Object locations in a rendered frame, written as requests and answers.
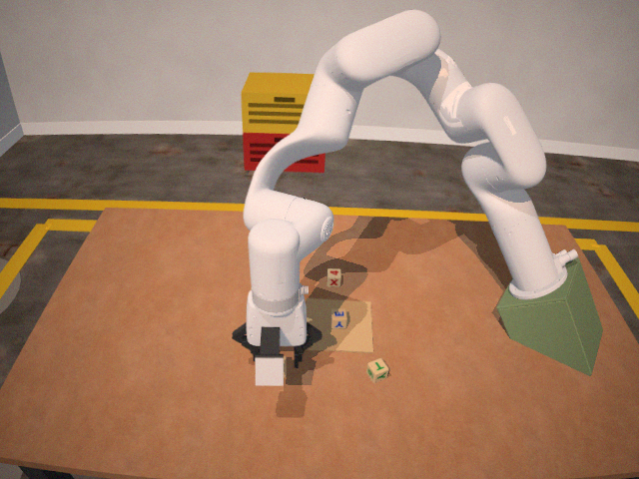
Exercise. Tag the tan flat mat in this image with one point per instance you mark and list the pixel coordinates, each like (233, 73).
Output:
(357, 337)

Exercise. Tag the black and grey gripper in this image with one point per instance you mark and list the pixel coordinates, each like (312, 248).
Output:
(292, 323)

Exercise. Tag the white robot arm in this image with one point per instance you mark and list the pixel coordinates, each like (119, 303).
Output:
(284, 229)

